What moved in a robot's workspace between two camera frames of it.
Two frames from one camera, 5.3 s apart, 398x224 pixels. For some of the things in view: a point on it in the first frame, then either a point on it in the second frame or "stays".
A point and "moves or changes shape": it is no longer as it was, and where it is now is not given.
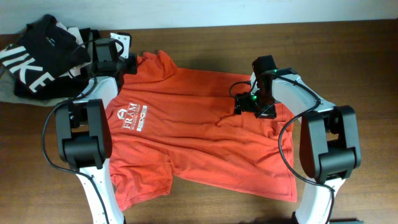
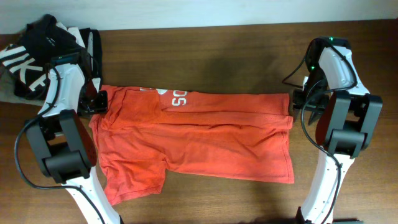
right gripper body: [260, 104] -> [316, 81]
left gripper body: [128, 63] -> [93, 99]
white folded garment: [75, 32] stays
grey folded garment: [7, 94] stays
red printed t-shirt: [168, 121] moves or changes shape
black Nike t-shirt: [40, 59] stays
